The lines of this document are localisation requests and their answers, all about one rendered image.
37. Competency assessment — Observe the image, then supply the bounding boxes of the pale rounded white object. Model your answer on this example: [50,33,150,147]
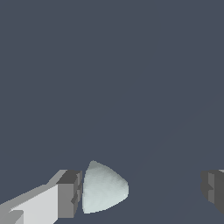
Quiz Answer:
[81,159,130,214]

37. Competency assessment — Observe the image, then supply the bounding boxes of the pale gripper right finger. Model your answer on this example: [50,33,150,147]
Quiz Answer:
[200,169,224,216]

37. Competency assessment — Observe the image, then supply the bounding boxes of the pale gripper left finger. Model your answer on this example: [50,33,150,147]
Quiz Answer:
[0,169,83,224]

